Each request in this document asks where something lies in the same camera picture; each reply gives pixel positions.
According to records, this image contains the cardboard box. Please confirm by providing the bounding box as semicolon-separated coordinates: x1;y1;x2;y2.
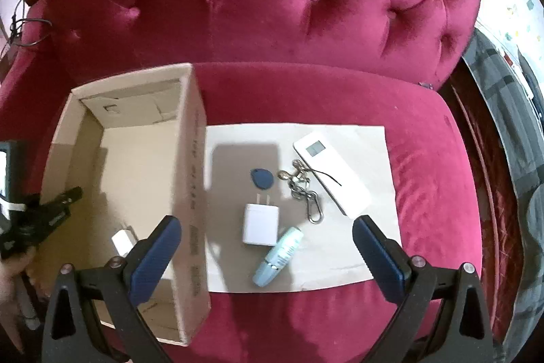
32;64;210;346

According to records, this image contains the light blue handheld device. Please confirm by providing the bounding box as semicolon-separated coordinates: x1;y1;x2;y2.
253;227;303;287

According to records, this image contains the blue key fob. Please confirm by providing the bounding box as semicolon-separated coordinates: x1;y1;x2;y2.
250;168;275;191

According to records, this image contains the flat cardboard sheet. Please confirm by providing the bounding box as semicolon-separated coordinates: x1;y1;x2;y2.
205;123;405;294

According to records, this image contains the grey plaid cloth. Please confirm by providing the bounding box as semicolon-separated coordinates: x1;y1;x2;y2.
463;30;543;362

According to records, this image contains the magenta tufted velvet armchair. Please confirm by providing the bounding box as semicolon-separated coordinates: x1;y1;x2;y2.
0;0;525;363

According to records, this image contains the white patterned sheet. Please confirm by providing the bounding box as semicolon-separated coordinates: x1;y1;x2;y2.
476;0;543;99

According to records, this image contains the white wall charger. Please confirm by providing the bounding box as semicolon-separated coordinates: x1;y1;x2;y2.
242;193;279;247

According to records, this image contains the black cable loop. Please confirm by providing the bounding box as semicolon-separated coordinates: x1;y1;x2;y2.
7;0;54;49

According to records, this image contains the metal chain with carabiner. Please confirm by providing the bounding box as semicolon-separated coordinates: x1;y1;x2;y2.
276;158;324;225

